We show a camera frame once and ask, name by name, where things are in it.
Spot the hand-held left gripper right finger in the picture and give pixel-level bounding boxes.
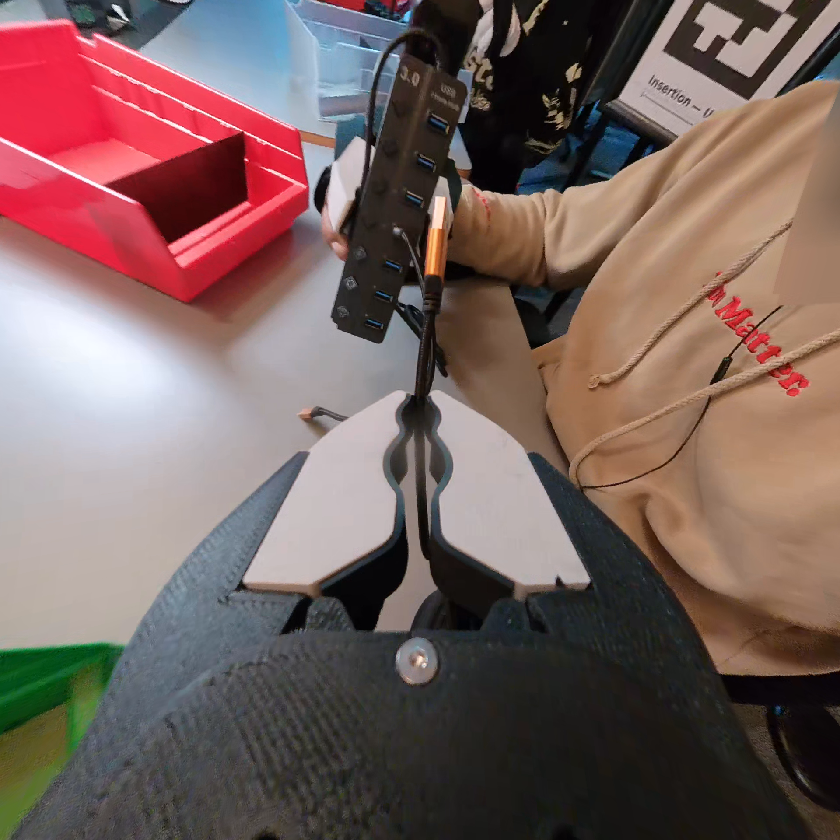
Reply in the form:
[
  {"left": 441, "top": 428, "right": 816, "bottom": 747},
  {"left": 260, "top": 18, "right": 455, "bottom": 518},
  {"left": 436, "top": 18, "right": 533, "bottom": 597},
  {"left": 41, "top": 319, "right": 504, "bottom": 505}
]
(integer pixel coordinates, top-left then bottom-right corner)
[{"left": 428, "top": 390, "right": 592, "bottom": 624}]

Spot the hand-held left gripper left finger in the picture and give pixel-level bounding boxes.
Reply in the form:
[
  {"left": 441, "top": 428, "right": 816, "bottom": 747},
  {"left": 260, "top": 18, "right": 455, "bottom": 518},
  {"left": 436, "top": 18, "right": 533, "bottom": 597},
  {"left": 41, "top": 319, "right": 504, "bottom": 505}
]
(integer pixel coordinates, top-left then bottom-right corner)
[{"left": 243, "top": 390, "right": 409, "bottom": 627}]

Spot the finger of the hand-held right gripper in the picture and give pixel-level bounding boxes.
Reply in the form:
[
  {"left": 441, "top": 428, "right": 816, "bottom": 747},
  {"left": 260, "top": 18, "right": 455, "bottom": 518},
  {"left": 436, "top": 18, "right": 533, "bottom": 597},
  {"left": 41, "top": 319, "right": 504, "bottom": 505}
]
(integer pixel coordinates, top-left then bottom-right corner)
[
  {"left": 326, "top": 136, "right": 376, "bottom": 234},
  {"left": 433, "top": 176, "right": 463, "bottom": 240}
]

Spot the orange USB cable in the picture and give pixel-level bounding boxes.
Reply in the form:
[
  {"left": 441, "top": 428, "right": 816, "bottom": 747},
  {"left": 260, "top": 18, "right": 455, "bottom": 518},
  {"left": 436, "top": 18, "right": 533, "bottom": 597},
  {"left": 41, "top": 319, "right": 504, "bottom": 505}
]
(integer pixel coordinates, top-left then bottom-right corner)
[{"left": 297, "top": 196, "right": 460, "bottom": 632}]

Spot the black USB hub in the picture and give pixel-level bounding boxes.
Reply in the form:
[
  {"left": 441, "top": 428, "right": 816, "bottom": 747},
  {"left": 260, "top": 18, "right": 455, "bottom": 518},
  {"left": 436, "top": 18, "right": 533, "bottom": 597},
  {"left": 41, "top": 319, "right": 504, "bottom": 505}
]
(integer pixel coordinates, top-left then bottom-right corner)
[
  {"left": 357, "top": 26, "right": 452, "bottom": 380},
  {"left": 330, "top": 54, "right": 472, "bottom": 344}
]

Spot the red plastic bin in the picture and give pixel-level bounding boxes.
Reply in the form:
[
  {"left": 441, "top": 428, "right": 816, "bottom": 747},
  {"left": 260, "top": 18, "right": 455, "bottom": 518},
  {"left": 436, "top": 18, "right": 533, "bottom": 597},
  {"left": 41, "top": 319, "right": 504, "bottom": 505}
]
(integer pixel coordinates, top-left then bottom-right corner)
[{"left": 0, "top": 18, "right": 309, "bottom": 304}]

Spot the green plastic bin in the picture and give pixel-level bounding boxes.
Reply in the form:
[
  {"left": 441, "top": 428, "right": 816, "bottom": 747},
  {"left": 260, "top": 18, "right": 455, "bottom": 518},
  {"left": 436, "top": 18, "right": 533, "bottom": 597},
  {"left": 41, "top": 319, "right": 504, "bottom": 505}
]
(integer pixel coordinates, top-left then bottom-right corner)
[{"left": 0, "top": 643, "right": 126, "bottom": 840}]

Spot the person's right hand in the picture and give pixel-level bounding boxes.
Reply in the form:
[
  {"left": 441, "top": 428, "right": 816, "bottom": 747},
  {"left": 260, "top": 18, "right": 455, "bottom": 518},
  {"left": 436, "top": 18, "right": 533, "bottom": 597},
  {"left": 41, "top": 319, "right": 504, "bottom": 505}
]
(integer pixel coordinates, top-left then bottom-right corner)
[{"left": 320, "top": 206, "right": 352, "bottom": 260}]

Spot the clear plastic box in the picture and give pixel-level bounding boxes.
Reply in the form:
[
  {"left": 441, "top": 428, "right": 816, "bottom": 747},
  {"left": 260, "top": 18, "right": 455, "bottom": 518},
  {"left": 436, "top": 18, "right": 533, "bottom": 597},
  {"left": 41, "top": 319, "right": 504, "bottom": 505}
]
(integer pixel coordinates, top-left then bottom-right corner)
[{"left": 285, "top": 0, "right": 408, "bottom": 122}]

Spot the black bin divider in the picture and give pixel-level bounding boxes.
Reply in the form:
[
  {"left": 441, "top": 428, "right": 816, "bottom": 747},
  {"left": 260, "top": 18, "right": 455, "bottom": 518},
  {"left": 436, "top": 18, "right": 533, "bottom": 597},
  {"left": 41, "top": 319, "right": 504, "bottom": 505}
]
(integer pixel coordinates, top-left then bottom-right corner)
[{"left": 105, "top": 133, "right": 249, "bottom": 244}]

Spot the framed marker sign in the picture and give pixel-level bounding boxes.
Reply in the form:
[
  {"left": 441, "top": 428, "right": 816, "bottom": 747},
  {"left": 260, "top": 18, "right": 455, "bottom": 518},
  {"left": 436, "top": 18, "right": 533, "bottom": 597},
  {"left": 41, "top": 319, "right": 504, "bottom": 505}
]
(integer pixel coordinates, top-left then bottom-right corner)
[{"left": 617, "top": 0, "right": 840, "bottom": 135}]

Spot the thin black earphone cord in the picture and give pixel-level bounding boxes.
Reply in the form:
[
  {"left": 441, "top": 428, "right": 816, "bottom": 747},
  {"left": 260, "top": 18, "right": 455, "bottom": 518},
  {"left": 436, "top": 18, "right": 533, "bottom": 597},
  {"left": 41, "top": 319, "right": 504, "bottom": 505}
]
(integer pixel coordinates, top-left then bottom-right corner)
[{"left": 581, "top": 305, "right": 785, "bottom": 492}]

